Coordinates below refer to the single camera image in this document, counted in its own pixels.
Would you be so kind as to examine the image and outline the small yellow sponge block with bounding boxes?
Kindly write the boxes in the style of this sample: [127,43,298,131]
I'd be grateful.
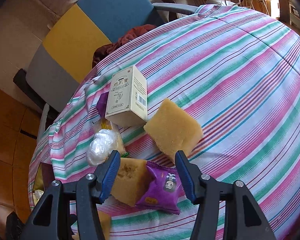
[71,211,112,240]

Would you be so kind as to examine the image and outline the white plastic ball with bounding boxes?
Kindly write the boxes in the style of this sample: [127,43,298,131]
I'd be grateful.
[87,129,118,167]

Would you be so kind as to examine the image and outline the purple snack packet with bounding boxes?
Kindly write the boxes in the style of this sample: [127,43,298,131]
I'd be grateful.
[96,92,109,118]
[135,161,183,215]

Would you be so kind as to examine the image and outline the beige medicine box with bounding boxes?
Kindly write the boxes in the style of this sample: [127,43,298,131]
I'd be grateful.
[105,65,148,127]

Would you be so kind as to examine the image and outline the gold maroon storage box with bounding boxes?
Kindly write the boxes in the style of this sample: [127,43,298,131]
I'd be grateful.
[32,163,55,205]

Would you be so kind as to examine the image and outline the orange snack packet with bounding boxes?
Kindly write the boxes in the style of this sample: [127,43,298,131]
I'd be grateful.
[90,118,127,156]

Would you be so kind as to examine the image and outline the grey yellow blue chair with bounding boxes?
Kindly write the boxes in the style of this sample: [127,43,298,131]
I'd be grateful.
[13,0,199,113]

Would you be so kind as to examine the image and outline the dark red cloth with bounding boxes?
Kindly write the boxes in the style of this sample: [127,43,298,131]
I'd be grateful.
[92,24,157,68]

